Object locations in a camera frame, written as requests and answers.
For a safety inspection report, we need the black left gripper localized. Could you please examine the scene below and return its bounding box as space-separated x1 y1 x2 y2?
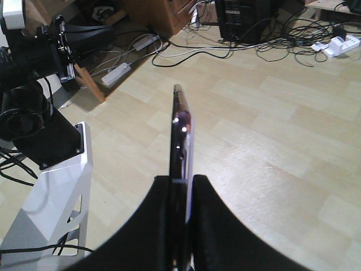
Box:
36 15 116 83

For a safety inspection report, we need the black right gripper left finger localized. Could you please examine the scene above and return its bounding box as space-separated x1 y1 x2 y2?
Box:
66 176 169 271

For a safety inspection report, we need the black computer tower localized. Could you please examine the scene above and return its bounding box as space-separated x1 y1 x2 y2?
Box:
215 0 282 44

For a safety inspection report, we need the black foldable smartphone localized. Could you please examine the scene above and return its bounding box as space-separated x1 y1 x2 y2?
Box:
168 84 193 270

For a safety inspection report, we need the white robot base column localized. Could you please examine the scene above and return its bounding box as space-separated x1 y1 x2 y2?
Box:
1 122 93 270

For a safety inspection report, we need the wooden table leg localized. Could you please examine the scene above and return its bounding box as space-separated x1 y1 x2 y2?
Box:
74 64 106 103

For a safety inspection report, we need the white power strip near leg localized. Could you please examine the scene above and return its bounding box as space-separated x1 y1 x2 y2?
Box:
102 63 131 86

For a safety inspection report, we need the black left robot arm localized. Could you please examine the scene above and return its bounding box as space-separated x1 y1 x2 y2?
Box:
1 15 116 169

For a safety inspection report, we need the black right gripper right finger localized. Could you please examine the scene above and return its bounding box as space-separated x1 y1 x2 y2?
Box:
191 174 309 271

